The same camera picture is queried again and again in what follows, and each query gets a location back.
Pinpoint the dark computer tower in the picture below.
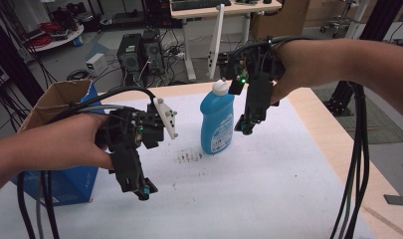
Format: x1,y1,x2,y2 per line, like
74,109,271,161
142,29,166,77

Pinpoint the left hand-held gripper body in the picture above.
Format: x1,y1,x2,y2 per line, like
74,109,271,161
95,98,179,194

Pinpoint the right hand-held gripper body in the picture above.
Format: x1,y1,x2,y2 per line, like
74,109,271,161
218,37,287,123

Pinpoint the dark gray flat piece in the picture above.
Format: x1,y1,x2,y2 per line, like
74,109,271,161
383,193,403,207

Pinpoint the blue cardboard box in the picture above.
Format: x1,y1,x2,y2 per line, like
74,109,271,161
10,79,105,207

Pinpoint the round white table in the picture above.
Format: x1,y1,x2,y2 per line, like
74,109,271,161
29,24,86,53

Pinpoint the black computer tower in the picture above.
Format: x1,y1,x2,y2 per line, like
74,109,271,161
116,33,147,74

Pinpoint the coiled black cable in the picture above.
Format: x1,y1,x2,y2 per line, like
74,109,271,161
66,68,91,82

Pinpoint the black cable bundle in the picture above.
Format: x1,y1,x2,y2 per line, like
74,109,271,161
235,35,371,239

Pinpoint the red cable coil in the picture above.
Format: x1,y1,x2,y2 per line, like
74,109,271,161
29,21,64,48

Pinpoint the white desk with wooden top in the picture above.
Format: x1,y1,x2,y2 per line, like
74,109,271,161
169,0,284,83

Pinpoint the person's right hand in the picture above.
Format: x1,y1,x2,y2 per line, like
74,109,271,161
270,38,323,106

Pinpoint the small white power unit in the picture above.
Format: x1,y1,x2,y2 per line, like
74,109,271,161
86,53,108,78

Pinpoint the person's left hand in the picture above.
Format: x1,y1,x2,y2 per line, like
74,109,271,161
53,113,114,170

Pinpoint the black keyboard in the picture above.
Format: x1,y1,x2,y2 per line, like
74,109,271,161
171,0,233,12

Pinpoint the blue detergent bottle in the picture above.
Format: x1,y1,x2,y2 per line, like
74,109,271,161
199,79,236,155

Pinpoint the white table mat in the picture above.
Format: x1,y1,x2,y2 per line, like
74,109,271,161
0,89,378,239

